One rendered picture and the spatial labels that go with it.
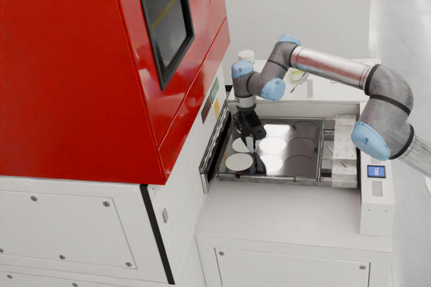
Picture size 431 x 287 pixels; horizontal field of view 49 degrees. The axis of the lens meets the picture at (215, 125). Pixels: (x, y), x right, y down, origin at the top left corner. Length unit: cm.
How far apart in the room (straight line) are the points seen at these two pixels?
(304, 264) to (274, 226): 16
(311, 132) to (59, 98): 104
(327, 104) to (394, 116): 63
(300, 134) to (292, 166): 19
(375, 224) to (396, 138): 33
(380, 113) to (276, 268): 65
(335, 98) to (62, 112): 113
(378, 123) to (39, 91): 86
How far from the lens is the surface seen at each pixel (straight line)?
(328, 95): 196
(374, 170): 161
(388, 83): 138
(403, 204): 290
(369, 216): 155
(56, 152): 128
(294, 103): 195
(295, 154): 177
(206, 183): 169
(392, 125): 134
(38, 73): 115
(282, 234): 159
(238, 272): 174
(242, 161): 175
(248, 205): 169
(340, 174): 167
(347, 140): 186
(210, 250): 168
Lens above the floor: 201
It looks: 35 degrees down
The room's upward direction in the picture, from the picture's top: 9 degrees counter-clockwise
